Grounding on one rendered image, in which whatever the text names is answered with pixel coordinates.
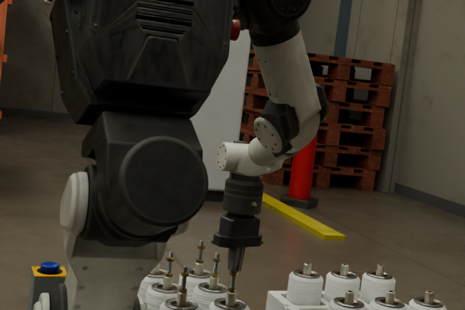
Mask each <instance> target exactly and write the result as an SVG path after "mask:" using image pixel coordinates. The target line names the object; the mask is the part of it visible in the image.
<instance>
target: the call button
mask: <svg viewBox="0 0 465 310"><path fill-rule="evenodd" d="M41 269H42V271H43V272H45V273H56V272H57V270H58V269H60V265H59V264H58V263H56V262H43V263H41Z"/></svg>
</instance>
